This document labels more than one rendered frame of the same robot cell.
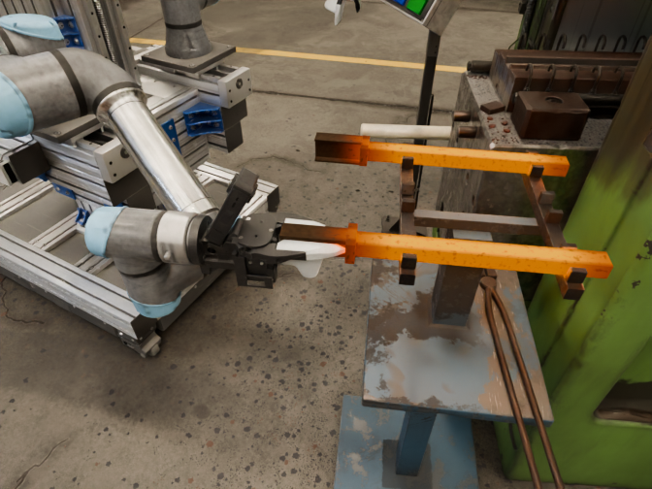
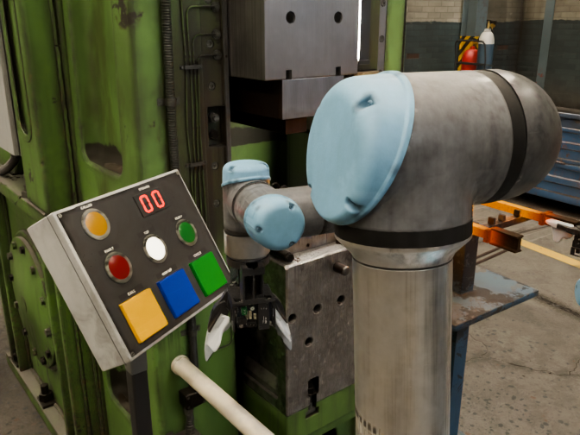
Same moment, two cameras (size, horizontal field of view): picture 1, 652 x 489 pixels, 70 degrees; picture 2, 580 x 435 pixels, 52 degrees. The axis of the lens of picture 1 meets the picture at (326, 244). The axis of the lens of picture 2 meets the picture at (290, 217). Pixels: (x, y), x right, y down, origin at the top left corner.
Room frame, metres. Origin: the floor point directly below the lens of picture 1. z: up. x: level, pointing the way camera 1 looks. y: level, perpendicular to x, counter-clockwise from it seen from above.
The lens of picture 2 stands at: (2.11, 0.66, 1.50)
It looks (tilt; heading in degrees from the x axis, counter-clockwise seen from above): 18 degrees down; 228
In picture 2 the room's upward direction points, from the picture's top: straight up
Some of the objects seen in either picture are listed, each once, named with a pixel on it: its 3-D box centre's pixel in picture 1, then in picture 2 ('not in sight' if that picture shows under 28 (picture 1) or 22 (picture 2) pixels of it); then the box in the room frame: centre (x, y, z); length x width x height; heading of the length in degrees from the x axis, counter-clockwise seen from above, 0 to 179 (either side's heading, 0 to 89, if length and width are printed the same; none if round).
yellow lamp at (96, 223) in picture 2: not in sight; (96, 223); (1.69, -0.29, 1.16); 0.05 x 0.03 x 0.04; 176
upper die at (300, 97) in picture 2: not in sight; (264, 89); (1.03, -0.61, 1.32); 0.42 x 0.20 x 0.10; 86
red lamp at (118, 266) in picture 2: not in sight; (118, 267); (1.68, -0.25, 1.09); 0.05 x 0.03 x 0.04; 176
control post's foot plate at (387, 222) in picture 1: (406, 224); not in sight; (1.61, -0.36, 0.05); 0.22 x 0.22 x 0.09; 86
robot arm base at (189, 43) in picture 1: (185, 35); not in sight; (1.60, 0.46, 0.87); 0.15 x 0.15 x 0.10
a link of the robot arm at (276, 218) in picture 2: not in sight; (279, 214); (1.56, 0.05, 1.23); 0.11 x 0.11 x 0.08; 69
